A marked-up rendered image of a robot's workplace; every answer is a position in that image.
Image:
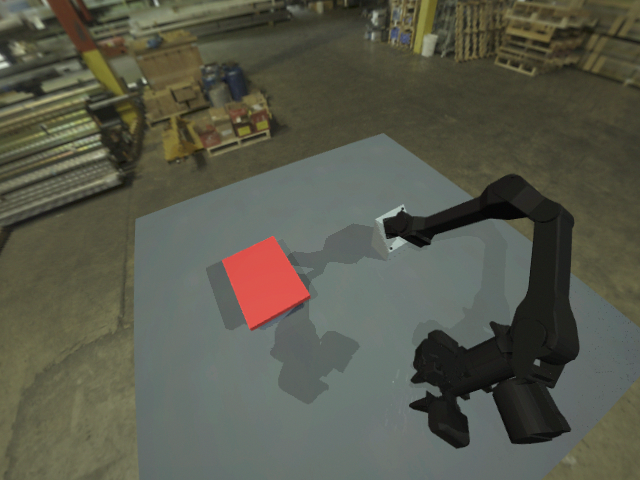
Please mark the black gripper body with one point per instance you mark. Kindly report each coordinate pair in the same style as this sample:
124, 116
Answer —
444, 416

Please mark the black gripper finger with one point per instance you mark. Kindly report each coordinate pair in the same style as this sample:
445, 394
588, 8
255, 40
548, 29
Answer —
416, 378
424, 403

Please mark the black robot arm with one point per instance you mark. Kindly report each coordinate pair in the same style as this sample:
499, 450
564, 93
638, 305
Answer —
543, 326

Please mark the red rectangular lid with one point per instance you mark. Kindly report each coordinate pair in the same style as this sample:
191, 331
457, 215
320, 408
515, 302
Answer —
265, 283

